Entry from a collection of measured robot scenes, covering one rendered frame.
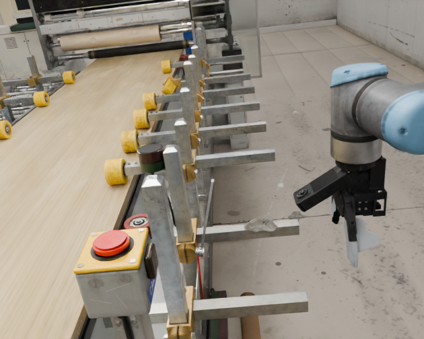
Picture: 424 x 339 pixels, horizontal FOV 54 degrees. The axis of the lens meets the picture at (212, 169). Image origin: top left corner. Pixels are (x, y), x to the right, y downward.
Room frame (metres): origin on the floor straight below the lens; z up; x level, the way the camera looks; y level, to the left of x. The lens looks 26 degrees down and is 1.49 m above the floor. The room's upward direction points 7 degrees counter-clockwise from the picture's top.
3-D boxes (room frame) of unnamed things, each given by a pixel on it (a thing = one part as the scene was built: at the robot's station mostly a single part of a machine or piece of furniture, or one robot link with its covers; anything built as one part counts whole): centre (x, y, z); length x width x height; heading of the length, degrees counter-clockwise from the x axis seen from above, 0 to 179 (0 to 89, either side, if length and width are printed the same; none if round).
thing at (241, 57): (2.68, -0.04, 0.95); 0.50 x 0.04 x 0.04; 86
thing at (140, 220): (0.94, 0.21, 0.85); 0.08 x 0.08 x 0.11
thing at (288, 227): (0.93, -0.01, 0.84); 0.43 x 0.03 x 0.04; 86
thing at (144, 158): (0.90, 0.14, 1.11); 0.06 x 0.06 x 0.02
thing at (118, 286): (0.39, 0.12, 1.18); 0.07 x 0.07 x 0.08; 86
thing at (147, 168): (0.90, 0.14, 1.09); 0.06 x 0.06 x 0.02
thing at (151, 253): (0.38, 0.08, 1.20); 0.03 x 0.01 x 0.03; 176
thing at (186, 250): (0.92, 0.09, 0.85); 0.13 x 0.06 x 0.05; 176
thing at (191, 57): (1.89, 0.03, 0.90); 0.03 x 0.03 x 0.48; 86
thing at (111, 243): (0.39, 0.12, 1.22); 0.04 x 0.04 x 0.02
